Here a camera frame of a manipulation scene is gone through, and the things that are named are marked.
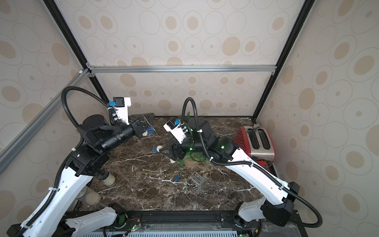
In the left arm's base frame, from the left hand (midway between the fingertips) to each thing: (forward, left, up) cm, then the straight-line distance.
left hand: (157, 115), depth 53 cm
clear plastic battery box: (-5, -16, -48) cm, 50 cm away
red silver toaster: (+9, -49, -30) cm, 59 cm away
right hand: (-3, -4, -13) cm, 13 cm away
